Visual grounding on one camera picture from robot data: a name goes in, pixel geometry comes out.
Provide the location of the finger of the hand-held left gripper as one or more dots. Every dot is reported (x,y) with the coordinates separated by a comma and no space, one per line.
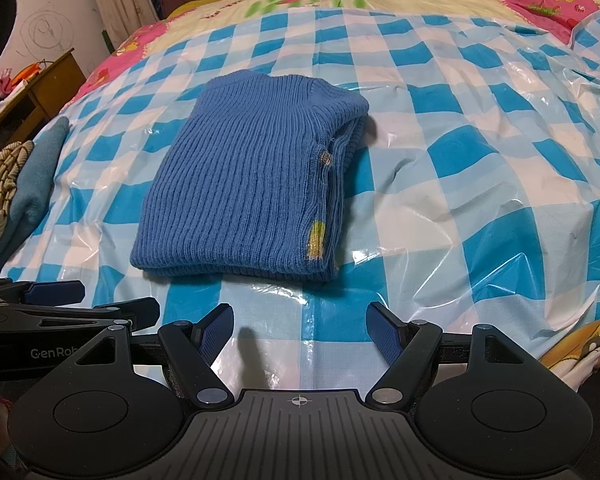
(140,312)
(55,292)

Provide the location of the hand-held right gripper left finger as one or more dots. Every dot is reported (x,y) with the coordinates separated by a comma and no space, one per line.
(217,327)

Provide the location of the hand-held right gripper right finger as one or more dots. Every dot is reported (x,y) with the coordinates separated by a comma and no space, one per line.
(385,330)

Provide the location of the blue striped knit sweater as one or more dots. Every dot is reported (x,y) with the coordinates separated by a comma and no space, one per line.
(240,185)

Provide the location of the teal folded cloth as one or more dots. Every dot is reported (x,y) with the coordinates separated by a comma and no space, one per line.
(37,180)

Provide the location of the beige striped cloth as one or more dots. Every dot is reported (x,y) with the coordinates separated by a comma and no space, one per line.
(0,180)

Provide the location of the blue checkered plastic sheet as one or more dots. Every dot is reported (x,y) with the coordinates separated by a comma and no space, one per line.
(455,160)

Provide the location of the wooden desk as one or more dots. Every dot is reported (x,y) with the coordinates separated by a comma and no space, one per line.
(55,87)

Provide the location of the pink cloth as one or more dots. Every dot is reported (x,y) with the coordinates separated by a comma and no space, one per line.
(2,82)

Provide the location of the orange item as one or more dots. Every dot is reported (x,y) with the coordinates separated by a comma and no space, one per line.
(27,72)

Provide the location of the beige patterned curtain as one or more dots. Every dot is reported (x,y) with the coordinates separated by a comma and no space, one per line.
(120,0)

